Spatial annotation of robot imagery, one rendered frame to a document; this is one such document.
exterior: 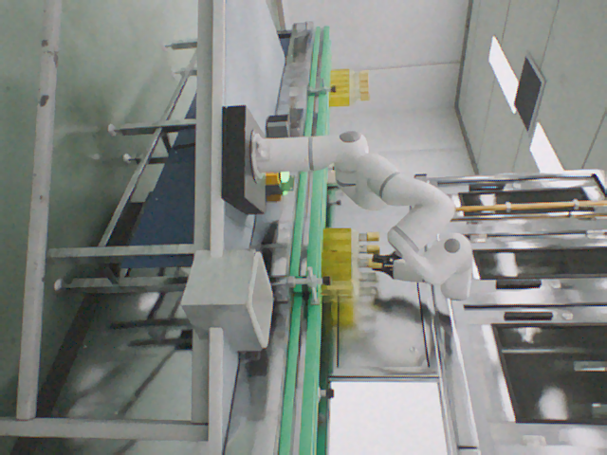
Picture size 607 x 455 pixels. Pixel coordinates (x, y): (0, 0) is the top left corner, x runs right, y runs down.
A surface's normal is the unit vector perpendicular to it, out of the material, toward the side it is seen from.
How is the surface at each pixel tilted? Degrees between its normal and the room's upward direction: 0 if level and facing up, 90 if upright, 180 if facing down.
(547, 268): 90
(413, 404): 90
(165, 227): 90
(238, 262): 90
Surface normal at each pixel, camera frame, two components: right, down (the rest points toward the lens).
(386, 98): -0.06, 0.73
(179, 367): -0.12, -0.69
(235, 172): -0.14, -0.14
